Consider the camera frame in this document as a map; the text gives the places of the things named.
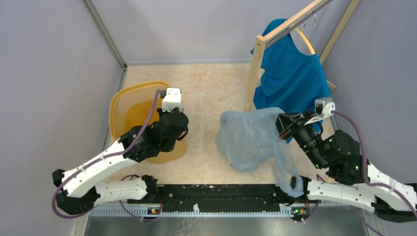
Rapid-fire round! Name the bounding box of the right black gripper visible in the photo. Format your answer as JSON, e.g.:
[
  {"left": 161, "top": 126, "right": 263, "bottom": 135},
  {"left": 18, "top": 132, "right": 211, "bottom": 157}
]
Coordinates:
[{"left": 268, "top": 109, "right": 327, "bottom": 169}]

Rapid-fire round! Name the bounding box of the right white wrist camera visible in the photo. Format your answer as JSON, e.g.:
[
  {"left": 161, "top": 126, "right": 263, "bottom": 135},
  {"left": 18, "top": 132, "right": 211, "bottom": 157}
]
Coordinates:
[{"left": 305, "top": 97, "right": 335, "bottom": 125}]

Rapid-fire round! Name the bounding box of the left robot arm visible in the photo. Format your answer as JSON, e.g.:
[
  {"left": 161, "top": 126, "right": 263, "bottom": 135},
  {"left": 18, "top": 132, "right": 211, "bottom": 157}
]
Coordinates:
[{"left": 51, "top": 107, "right": 189, "bottom": 219}]

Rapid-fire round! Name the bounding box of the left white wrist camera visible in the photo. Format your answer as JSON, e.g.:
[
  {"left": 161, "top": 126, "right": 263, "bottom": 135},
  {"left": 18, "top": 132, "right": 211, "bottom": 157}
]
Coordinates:
[{"left": 159, "top": 87, "right": 183, "bottom": 112}]

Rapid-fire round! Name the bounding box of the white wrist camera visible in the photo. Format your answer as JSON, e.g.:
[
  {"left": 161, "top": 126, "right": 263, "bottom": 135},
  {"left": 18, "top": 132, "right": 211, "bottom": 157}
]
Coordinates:
[
  {"left": 305, "top": 97, "right": 335, "bottom": 125},
  {"left": 159, "top": 87, "right": 183, "bottom": 112}
]

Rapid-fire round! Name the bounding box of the white cable duct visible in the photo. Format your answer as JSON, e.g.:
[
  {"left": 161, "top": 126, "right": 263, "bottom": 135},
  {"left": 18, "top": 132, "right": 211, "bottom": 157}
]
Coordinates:
[{"left": 90, "top": 204, "right": 307, "bottom": 218}]

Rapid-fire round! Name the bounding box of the blue t-shirt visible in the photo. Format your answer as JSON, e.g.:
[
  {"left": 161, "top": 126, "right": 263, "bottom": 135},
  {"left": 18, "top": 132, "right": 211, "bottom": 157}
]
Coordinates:
[{"left": 253, "top": 34, "right": 330, "bottom": 114}]

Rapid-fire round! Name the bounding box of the yellow clothes hanger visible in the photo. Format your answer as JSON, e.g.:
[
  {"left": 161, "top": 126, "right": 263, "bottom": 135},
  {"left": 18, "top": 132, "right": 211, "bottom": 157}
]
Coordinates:
[{"left": 295, "top": 28, "right": 316, "bottom": 55}]

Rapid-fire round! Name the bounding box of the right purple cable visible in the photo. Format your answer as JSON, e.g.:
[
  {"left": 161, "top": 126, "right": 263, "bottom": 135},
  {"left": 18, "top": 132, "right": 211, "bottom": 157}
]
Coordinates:
[{"left": 309, "top": 110, "right": 417, "bottom": 236}]

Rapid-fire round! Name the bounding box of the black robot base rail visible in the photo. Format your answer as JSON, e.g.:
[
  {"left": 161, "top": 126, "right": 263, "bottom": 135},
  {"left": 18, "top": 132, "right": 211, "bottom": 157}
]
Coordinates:
[{"left": 127, "top": 184, "right": 306, "bottom": 213}]

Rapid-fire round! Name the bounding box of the blue plastic trash bag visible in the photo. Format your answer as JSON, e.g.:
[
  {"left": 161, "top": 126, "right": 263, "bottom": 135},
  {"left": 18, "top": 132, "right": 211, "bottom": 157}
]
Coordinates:
[{"left": 215, "top": 107, "right": 304, "bottom": 198}]

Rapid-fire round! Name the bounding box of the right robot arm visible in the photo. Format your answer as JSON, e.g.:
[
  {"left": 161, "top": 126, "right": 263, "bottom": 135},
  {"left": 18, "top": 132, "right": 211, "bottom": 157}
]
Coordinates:
[{"left": 276, "top": 111, "right": 417, "bottom": 223}]

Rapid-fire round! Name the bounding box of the yellow mesh trash bin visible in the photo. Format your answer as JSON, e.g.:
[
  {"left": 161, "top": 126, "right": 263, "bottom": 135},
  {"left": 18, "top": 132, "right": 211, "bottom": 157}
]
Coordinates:
[{"left": 109, "top": 81, "right": 187, "bottom": 164}]

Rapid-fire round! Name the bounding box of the wooden clothes rack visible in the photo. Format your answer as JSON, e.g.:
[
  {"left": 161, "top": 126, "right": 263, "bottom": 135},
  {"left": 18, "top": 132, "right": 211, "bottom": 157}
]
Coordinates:
[{"left": 243, "top": 0, "right": 360, "bottom": 112}]

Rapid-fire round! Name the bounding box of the metal corner post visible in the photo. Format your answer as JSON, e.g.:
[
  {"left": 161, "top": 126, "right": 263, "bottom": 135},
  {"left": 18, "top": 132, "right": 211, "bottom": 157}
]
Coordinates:
[{"left": 82, "top": 0, "right": 127, "bottom": 71}]

